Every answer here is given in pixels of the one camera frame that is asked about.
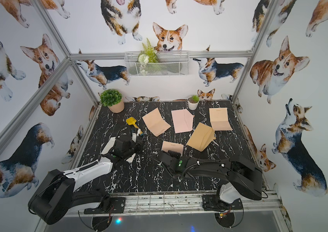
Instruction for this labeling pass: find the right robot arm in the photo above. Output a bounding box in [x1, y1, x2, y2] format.
[149, 151, 262, 201]

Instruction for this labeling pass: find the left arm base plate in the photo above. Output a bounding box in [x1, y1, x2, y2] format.
[84, 197, 126, 215]

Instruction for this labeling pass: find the fern and white flower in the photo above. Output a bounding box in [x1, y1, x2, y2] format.
[138, 38, 160, 75]

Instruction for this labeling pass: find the white envelope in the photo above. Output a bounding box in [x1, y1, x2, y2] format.
[101, 132, 138, 164]

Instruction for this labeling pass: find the green plant in terracotta pot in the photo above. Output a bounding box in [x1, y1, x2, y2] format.
[100, 89, 124, 113]

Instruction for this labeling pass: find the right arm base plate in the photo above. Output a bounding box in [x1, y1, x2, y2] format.
[202, 194, 243, 212]

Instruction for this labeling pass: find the yellow toy shovel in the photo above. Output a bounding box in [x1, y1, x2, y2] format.
[126, 117, 143, 136]

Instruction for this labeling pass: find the pink envelope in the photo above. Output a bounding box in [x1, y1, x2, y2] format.
[171, 109, 194, 133]

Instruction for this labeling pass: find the brown kraft envelope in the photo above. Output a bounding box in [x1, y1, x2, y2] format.
[186, 123, 215, 152]

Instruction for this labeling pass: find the white wire wall basket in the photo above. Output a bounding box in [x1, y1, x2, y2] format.
[124, 51, 190, 77]

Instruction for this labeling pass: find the small plant in white pot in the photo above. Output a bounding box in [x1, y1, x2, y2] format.
[187, 95, 200, 110]

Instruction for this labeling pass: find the pink lined letter paper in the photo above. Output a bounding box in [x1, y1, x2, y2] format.
[143, 108, 171, 137]

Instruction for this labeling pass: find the cream letter paper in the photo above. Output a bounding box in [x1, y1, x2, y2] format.
[209, 108, 233, 131]

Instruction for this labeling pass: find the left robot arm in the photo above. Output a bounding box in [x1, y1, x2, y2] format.
[28, 133, 143, 225]

